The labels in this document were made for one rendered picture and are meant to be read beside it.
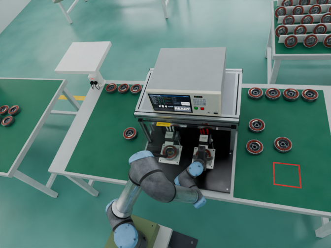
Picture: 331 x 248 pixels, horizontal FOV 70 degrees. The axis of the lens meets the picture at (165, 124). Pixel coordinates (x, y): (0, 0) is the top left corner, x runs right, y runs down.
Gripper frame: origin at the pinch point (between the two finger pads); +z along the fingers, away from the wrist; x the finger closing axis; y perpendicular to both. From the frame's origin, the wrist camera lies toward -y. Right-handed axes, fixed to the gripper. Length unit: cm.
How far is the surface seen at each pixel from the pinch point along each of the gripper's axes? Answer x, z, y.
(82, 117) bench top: -115, 20, -19
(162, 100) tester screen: -23, -29, -36
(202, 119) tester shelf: 0.2, -19.2, -25.8
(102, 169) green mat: -75, -7, 18
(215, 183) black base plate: 10.4, -8.4, 16.1
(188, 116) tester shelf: -8.5, -19.3, -27.4
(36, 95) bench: -181, 34, -38
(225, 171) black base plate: 16.0, -2.8, 8.5
